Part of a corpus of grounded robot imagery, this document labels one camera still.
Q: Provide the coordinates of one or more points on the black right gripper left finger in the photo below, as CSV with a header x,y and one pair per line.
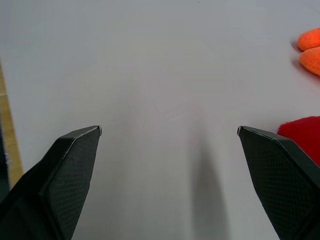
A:
x,y
62,185

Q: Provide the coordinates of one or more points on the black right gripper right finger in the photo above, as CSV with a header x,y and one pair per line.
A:
x,y
280,180

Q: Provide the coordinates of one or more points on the orange plush toy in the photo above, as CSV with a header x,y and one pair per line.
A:
x,y
310,50

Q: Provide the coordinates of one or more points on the red plush toy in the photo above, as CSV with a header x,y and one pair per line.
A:
x,y
302,136

